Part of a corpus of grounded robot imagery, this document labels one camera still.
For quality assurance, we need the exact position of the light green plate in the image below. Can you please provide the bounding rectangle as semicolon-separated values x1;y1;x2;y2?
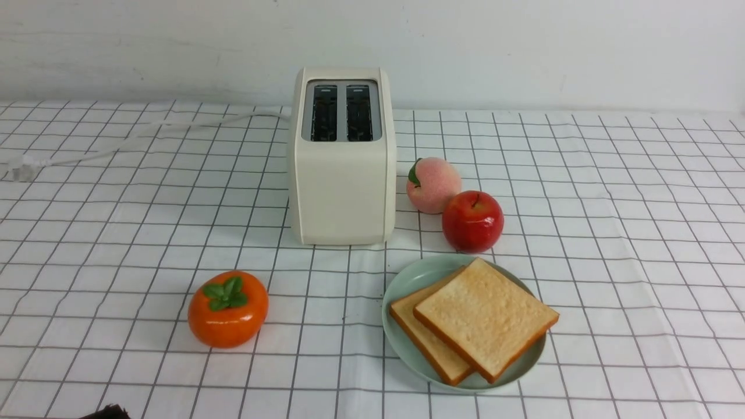
381;254;547;393

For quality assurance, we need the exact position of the toast slice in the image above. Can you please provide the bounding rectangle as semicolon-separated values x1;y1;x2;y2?
413;257;559;385
389;265;475;386

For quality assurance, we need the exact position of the pink peach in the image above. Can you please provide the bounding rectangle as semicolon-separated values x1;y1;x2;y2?
406;157;462;214

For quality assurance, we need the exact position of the cream white toaster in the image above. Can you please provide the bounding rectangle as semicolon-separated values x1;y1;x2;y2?
286;67;398;245

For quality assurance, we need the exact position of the red apple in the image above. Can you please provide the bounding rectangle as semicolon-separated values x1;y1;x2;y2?
442;190;505;254

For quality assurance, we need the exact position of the orange persimmon with green leaves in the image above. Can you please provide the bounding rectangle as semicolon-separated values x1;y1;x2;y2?
187;270;269;349

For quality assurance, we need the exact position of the white checkered tablecloth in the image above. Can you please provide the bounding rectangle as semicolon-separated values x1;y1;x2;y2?
1;101;744;418

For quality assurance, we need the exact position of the dark brown object at edge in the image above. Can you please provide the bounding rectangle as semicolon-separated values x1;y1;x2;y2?
80;404;130;419

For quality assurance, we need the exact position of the white power cable with plug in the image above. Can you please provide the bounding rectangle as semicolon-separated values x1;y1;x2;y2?
7;110;291;182

